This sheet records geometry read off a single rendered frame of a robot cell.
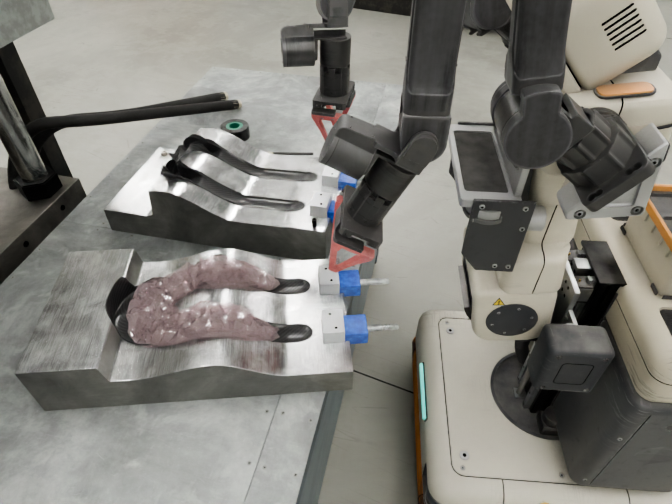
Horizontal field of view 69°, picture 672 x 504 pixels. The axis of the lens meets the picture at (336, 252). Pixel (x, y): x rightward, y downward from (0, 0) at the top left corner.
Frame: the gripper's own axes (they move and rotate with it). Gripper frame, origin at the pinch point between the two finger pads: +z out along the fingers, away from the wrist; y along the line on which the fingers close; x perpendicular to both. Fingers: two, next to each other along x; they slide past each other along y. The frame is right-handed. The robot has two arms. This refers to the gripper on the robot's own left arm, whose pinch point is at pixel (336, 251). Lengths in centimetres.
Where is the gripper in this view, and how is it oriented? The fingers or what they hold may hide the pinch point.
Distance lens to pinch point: 78.3
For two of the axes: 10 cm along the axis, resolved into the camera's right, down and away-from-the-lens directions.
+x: 8.9, 3.6, 2.7
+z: -4.4, 6.3, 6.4
